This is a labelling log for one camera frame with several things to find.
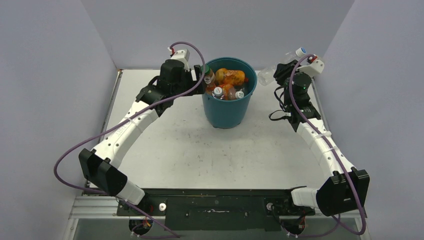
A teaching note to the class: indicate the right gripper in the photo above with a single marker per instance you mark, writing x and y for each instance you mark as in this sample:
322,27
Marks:
284,70

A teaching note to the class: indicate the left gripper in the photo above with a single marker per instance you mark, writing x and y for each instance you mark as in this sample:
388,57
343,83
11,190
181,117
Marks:
192,83

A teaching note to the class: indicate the crushed clear blue bottle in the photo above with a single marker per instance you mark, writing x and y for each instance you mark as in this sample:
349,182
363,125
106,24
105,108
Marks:
218,93

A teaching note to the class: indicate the small orange juice bottle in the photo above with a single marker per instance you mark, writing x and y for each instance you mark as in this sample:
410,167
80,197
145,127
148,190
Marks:
233,77

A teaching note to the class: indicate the large orange label bottle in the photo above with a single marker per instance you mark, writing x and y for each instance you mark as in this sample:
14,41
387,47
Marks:
230,93

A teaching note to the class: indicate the teal plastic bin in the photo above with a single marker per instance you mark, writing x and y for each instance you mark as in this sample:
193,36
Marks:
227,114

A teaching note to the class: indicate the clear bottle green label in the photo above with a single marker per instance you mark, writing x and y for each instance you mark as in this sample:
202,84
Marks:
210,80

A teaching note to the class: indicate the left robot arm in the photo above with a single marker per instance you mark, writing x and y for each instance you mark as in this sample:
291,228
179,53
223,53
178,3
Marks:
100,165

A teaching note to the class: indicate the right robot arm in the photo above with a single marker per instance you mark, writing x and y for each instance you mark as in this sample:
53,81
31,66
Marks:
346,187

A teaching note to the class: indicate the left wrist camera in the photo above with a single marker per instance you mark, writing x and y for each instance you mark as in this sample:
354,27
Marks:
181,55

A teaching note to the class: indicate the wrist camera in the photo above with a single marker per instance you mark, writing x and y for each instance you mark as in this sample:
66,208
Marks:
181,55
315,66

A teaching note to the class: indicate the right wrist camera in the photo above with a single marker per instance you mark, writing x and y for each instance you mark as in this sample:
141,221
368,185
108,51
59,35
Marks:
315,66

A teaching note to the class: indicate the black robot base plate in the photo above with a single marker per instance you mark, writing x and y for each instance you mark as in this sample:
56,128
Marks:
222,209

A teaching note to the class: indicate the aluminium frame rail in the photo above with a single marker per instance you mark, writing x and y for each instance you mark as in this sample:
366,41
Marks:
95,207

